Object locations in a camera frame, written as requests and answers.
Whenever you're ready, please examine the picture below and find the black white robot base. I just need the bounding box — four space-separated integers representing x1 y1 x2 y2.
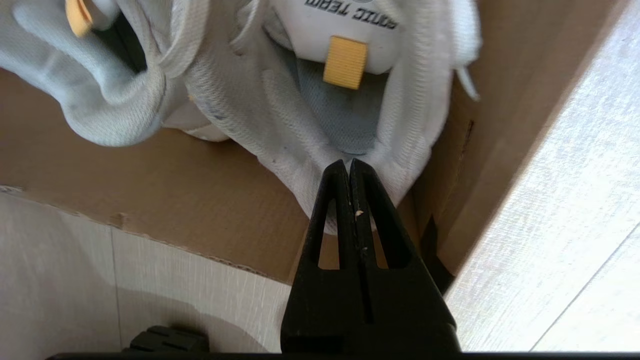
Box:
129 325 210 353

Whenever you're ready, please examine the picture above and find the brown cardboard shoe box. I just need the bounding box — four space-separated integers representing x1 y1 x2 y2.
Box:
0 0 632 287

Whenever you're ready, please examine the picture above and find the white sneaker orange insole print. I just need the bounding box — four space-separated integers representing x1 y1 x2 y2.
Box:
0 0 213 148

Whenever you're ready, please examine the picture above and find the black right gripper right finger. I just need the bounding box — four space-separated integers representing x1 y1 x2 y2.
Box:
350 159 460 353

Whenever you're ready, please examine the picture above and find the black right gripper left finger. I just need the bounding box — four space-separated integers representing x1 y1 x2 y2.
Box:
281 158 367 353

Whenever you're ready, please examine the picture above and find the white sneaker black insole print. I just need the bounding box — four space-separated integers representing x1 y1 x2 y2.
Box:
160 0 484 237

